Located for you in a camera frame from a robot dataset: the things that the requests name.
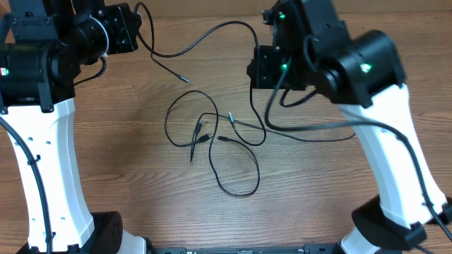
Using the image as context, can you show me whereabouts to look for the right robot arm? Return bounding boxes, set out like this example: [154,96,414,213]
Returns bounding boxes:
[247,1,451,253]

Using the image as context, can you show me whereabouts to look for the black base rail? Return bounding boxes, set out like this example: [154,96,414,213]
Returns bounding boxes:
[147,243,344,254]

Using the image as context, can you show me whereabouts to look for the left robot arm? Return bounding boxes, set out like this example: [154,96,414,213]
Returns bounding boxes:
[1,0,152,254]

